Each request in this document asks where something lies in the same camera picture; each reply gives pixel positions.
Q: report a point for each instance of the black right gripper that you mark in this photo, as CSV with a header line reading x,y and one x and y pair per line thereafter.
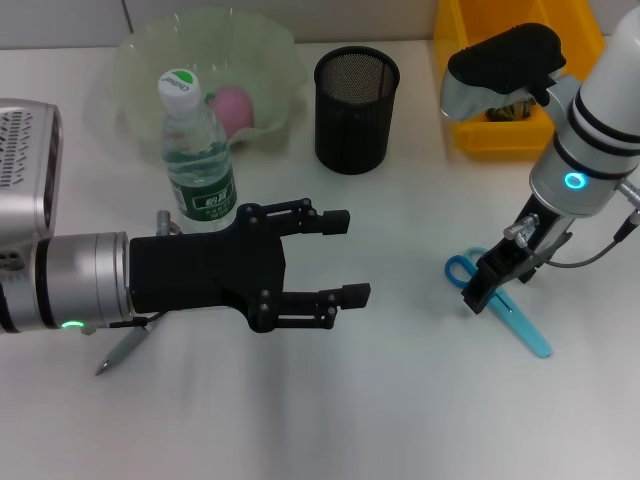
x,y
530,240

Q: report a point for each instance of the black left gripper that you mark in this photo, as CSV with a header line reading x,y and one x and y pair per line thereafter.
x,y
200,270

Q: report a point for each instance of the blue scissors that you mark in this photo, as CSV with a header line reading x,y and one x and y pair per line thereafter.
x,y
525,330

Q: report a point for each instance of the green plastic wrapper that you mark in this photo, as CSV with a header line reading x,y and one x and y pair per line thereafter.
x,y
505,114

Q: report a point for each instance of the clear green-label water bottle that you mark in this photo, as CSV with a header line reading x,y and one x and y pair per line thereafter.
x,y
200,165

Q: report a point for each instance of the pink peach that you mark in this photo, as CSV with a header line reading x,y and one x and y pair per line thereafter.
x,y
235,112

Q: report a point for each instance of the grey ballpoint pen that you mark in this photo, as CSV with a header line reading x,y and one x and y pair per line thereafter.
x,y
117,357

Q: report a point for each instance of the black mesh pen holder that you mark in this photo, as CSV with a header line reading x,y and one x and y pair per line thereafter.
x,y
352,130

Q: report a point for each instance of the translucent green fruit plate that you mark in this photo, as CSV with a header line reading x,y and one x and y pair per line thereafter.
x,y
260,60

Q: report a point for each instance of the yellow plastic bin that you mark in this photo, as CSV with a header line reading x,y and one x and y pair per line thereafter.
x,y
500,140

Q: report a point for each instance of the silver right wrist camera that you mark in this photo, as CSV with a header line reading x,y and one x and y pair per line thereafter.
x,y
500,55

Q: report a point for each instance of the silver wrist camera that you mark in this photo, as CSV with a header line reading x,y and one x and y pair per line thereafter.
x,y
25,150
500,55

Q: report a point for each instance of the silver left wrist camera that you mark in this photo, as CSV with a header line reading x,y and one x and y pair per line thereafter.
x,y
25,150

